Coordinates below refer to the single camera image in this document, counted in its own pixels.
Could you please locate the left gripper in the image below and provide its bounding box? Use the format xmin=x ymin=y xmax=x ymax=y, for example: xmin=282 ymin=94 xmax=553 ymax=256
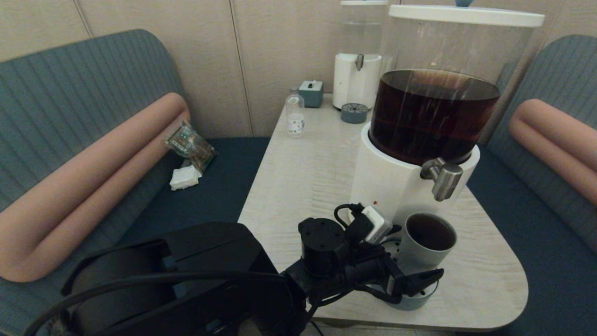
xmin=346 ymin=255 xmax=444 ymax=305

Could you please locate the pale grey cup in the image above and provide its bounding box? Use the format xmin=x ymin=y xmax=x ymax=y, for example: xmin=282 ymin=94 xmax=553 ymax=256
xmin=398 ymin=212 xmax=458 ymax=281

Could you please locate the large white drink dispenser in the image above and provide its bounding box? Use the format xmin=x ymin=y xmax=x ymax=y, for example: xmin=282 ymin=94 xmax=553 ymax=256
xmin=349 ymin=5 xmax=545 ymax=236

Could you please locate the small white drink dispenser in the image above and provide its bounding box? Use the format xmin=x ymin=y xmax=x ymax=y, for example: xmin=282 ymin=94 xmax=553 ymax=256
xmin=332 ymin=0 xmax=390 ymax=112

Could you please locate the white dispenser lid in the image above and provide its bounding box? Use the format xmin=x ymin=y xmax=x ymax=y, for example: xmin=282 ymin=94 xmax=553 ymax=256
xmin=388 ymin=4 xmax=545 ymax=28

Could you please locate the blue-grey ribbed sofa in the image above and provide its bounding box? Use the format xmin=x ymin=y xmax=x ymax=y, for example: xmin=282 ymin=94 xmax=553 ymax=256
xmin=0 ymin=29 xmax=272 ymax=336
xmin=465 ymin=34 xmax=597 ymax=336

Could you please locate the small round grey drip tray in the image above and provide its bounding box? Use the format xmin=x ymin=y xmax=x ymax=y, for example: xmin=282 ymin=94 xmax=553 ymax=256
xmin=340 ymin=103 xmax=369 ymax=125

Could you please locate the pink bolster cushion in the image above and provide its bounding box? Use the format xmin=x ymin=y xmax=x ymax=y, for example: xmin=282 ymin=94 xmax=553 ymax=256
xmin=0 ymin=92 xmax=191 ymax=283
xmin=508 ymin=98 xmax=597 ymax=207

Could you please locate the clear plastic bottle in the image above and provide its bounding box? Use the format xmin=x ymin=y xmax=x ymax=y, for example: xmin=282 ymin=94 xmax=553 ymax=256
xmin=285 ymin=88 xmax=306 ymax=139

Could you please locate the grey-blue tissue box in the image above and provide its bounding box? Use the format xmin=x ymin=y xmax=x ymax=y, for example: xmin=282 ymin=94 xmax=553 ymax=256
xmin=298 ymin=80 xmax=324 ymax=109

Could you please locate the white folded napkin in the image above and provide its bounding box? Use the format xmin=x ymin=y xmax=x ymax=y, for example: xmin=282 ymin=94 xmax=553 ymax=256
xmin=169 ymin=164 xmax=202 ymax=191

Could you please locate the clear snack packet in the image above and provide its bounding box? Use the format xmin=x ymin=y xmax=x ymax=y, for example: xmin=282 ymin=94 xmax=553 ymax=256
xmin=164 ymin=121 xmax=216 ymax=174

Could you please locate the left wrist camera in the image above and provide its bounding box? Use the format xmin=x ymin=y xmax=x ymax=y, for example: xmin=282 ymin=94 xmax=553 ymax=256
xmin=345 ymin=204 xmax=394 ymax=246

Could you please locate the black cable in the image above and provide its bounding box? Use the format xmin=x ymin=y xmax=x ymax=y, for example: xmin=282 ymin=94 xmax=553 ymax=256
xmin=333 ymin=203 xmax=365 ymax=230
xmin=23 ymin=272 xmax=292 ymax=336

